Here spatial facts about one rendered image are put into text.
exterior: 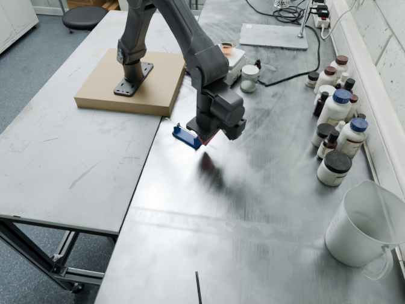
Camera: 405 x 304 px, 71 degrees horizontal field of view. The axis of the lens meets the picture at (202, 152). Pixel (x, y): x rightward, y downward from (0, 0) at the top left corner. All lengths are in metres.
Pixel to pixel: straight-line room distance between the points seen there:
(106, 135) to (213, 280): 0.54
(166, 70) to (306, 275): 0.80
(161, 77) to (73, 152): 0.40
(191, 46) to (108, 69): 0.57
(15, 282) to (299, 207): 1.51
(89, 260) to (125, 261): 1.06
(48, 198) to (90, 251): 0.95
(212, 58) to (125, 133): 0.41
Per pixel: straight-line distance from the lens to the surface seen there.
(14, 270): 1.89
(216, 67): 0.64
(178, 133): 0.88
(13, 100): 2.95
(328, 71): 1.07
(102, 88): 1.05
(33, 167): 0.93
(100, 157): 0.88
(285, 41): 1.40
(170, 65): 1.12
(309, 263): 0.71
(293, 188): 0.80
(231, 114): 0.63
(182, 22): 0.66
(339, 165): 0.79
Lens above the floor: 1.53
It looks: 49 degrees down
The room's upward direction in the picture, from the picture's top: straight up
